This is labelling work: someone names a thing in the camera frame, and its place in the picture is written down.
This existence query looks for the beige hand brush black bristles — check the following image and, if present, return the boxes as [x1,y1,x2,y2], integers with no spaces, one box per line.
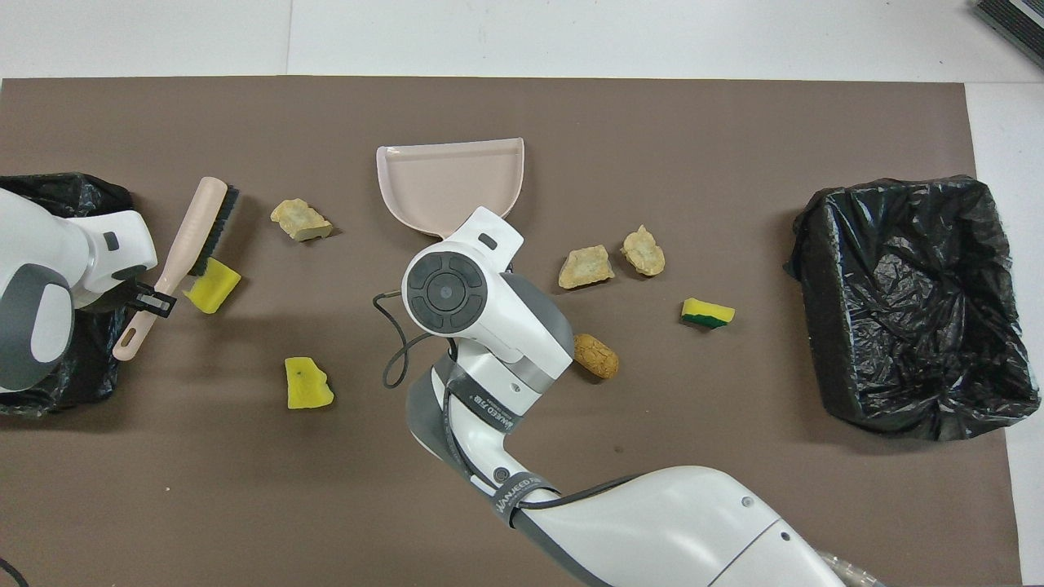
[112,176,241,362]

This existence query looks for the pale yellow foam chunk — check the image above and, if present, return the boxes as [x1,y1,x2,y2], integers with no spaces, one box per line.
[270,198,335,243]

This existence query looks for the beige plastic dustpan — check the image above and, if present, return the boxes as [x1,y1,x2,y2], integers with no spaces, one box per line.
[376,137,526,240]

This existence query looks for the black bag lined bin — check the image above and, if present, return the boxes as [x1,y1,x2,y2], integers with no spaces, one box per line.
[0,172,135,417]
[785,174,1042,443]

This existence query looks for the yellow green sponge wedge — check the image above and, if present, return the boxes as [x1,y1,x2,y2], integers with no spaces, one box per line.
[680,297,737,331]

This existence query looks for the brown table mat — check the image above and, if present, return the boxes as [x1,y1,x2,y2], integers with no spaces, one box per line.
[0,77,1024,587]

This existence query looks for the brown cracked foam lump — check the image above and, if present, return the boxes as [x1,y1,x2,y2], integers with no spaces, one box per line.
[573,333,620,381]

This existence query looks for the beige flat foam chunk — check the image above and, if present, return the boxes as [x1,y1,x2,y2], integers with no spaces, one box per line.
[558,244,616,290]

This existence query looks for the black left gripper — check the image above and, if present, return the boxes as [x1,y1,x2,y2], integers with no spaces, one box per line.
[109,272,177,318]

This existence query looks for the dark ribbed device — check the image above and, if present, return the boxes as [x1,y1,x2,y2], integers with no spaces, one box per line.
[972,0,1044,70]

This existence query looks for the pale foam lump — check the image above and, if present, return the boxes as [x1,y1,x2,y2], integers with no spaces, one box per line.
[620,224,666,277]

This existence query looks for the notched yellow sponge piece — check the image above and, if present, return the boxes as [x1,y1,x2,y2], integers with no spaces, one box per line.
[182,257,242,315]

